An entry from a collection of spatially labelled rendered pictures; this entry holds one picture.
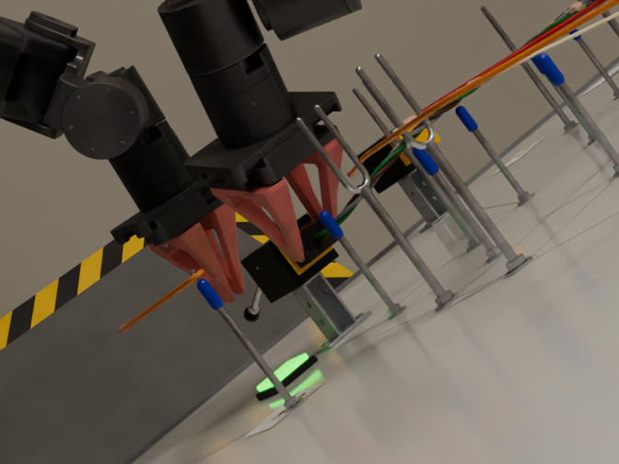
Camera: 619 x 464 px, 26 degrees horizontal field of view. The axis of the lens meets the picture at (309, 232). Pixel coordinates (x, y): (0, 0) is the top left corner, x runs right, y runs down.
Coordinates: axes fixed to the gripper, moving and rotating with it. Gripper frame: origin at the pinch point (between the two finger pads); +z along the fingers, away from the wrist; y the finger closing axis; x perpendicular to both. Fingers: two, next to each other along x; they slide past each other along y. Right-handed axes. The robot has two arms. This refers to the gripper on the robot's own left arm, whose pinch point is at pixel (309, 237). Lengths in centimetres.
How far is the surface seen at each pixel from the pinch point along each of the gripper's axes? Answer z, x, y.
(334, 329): 7.4, 0.3, -1.2
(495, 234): -5.3, -24.0, -4.1
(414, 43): 56, 152, 144
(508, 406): -11.4, -42.3, -22.0
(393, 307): 3.7, -8.6, -1.8
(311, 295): 4.7, 1.5, -1.0
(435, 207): 17.4, 21.6, 28.5
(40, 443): 64, 128, 14
